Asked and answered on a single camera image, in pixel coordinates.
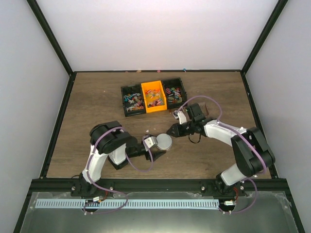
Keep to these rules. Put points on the orange candy bin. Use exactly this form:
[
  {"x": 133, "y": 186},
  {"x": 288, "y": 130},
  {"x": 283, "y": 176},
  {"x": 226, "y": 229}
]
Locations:
[{"x": 154, "y": 96}]

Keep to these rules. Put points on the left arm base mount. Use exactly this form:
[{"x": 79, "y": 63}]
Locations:
[{"x": 84, "y": 189}]

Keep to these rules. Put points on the clear plastic cup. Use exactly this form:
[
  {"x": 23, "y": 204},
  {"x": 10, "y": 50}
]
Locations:
[{"x": 163, "y": 148}]

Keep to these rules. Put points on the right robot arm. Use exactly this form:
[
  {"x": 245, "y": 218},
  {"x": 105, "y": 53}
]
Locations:
[{"x": 251, "y": 150}]

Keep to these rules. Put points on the black bin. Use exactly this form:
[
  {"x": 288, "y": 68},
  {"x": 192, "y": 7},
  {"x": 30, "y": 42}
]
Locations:
[
  {"x": 175, "y": 93},
  {"x": 132, "y": 100}
]

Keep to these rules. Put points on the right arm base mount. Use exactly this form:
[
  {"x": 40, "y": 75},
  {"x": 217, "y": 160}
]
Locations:
[{"x": 217, "y": 188}]

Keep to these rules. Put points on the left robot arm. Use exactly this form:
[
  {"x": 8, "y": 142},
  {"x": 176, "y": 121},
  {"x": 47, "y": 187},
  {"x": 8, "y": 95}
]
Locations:
[{"x": 110, "y": 141}]

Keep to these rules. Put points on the white round lid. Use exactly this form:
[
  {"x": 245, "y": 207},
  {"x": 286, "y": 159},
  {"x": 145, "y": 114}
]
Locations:
[{"x": 164, "y": 140}]

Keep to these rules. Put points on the light blue slotted rail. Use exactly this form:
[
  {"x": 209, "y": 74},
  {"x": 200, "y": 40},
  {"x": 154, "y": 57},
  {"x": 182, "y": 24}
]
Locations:
[{"x": 130, "y": 204}]

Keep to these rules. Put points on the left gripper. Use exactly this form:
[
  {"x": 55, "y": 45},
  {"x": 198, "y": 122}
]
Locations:
[{"x": 157, "y": 154}]

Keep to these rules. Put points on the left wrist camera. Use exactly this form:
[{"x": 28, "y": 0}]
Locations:
[{"x": 149, "y": 141}]

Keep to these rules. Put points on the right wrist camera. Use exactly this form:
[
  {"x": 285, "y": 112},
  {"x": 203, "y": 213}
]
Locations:
[{"x": 180, "y": 116}]

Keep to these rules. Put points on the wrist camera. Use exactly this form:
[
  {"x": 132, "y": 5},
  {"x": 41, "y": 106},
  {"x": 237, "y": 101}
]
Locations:
[
  {"x": 180, "y": 116},
  {"x": 149, "y": 141}
]

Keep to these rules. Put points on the brown slotted scoop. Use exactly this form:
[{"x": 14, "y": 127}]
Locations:
[{"x": 204, "y": 108}]

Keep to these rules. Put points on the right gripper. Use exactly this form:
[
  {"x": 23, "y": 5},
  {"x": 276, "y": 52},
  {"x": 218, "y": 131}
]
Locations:
[{"x": 176, "y": 127}]

